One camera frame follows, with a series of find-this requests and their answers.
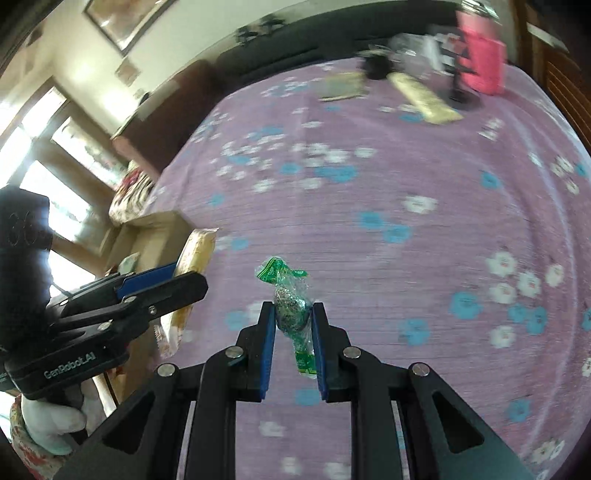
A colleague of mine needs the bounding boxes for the white gloved hand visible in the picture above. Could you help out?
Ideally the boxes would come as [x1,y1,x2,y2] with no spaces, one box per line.
[21,380,105,456]

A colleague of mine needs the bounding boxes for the shallow cardboard box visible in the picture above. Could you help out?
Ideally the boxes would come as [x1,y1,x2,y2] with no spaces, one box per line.
[103,210,195,402]

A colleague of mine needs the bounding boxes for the purple floral tablecloth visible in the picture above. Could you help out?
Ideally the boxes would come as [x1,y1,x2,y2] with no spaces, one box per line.
[147,60,590,479]

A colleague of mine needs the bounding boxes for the olive notebook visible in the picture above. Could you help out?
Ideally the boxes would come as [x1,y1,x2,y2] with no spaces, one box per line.
[315,72,366,102]

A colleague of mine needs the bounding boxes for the black sofa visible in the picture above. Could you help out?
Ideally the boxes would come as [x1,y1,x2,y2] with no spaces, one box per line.
[214,1,458,89]

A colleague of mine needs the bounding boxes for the black phone stand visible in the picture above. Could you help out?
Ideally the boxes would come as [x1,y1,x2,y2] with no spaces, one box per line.
[438,28,480,111]

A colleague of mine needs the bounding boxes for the wall picture frame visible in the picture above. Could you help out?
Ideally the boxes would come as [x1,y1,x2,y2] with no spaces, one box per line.
[83,0,176,56]

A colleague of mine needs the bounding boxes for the clear plastic cup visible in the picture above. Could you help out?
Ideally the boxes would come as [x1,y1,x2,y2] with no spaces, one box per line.
[389,33,434,77]

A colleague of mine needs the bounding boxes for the brown armchair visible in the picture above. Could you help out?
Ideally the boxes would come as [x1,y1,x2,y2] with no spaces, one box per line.
[111,60,224,180]

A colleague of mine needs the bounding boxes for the pink sleeved bottle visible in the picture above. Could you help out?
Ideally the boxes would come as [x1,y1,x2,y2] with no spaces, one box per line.
[457,1,507,95]

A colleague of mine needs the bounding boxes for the green clear candy packet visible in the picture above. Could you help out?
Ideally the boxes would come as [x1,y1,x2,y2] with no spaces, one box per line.
[256,256,317,377]

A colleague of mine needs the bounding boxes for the cream tube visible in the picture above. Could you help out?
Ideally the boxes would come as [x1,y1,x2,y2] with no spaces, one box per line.
[388,72,463,125]

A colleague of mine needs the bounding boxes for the yellow cake packet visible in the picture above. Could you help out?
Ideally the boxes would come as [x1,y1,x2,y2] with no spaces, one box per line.
[154,228,218,360]

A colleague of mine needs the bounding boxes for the pale green white packet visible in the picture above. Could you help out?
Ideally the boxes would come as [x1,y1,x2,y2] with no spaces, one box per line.
[117,252,140,275]

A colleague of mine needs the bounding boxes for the black clamp on sofa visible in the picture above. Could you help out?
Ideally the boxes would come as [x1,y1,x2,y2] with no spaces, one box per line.
[259,14,286,35]
[235,25,259,46]

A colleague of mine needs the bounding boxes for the floral cushion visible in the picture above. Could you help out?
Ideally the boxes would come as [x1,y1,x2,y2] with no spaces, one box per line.
[108,161,154,226]

